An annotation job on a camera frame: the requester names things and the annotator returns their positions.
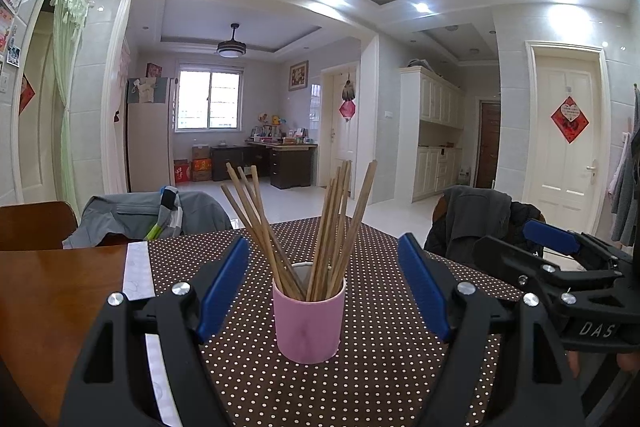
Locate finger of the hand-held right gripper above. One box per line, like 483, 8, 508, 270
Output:
474, 234, 622, 308
522, 219, 626, 266

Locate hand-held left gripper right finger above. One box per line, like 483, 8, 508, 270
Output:
396, 232, 586, 427

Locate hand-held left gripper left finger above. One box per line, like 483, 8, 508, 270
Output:
59, 235, 251, 427

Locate pink cup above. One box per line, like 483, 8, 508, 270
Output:
272, 262, 347, 364

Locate bunch of wooden chopsticks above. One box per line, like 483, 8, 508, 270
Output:
221, 160, 378, 303

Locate person's right hand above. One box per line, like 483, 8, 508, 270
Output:
567, 350, 640, 379

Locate white panel door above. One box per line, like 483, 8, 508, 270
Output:
320, 64, 361, 190
525, 41, 608, 238

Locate dark jacket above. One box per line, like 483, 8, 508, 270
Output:
424, 185, 546, 270

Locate white patterned sheet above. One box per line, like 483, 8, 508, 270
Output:
122, 241, 183, 427

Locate grey hanging garment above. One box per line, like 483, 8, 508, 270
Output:
607, 87, 640, 248

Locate checked scarf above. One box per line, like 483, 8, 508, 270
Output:
144, 186, 182, 241

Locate brown polka dot tablecloth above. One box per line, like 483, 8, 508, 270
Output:
145, 216, 523, 427

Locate dark brown door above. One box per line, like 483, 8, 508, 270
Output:
474, 101, 502, 190

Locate red diamond door decoration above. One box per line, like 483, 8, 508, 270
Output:
19, 74, 37, 116
550, 96, 591, 144

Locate grey jacket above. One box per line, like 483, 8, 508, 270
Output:
62, 191, 235, 250

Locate dark wooden desk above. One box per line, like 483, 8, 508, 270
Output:
210, 142, 318, 189

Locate silver refrigerator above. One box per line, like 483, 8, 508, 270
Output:
125, 77, 177, 192

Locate assorted desk items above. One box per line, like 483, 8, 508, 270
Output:
252, 113, 313, 145

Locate white tall cabinet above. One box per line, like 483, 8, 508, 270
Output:
398, 66, 466, 202

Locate window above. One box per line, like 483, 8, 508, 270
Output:
176, 66, 246, 131

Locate red hanging door ornament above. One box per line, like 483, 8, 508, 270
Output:
339, 76, 358, 122

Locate ceiling fan lamp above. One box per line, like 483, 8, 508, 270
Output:
216, 23, 248, 58

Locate pink curtain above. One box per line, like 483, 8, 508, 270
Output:
119, 41, 132, 122

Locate green curtain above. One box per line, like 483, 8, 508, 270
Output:
50, 0, 90, 208

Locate small framed wall picture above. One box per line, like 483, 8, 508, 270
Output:
288, 60, 309, 92

